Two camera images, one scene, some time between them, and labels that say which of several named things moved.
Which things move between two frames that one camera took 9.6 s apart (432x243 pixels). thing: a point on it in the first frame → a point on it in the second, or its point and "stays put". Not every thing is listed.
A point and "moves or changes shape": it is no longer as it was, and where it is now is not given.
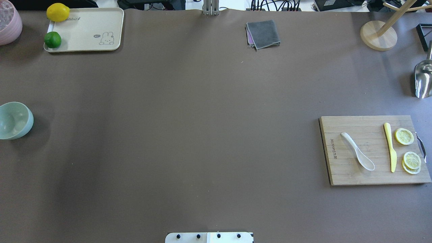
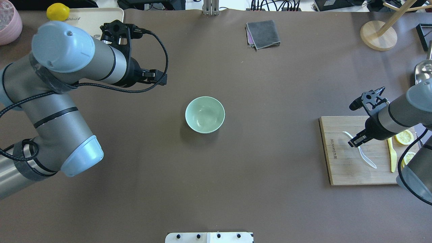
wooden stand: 378,35 stays put
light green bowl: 16,119 → 205,114
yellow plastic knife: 392,154 stays put
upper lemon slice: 404,136 stays put
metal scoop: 423,77 stays put
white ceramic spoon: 363,159 moves or changes shape
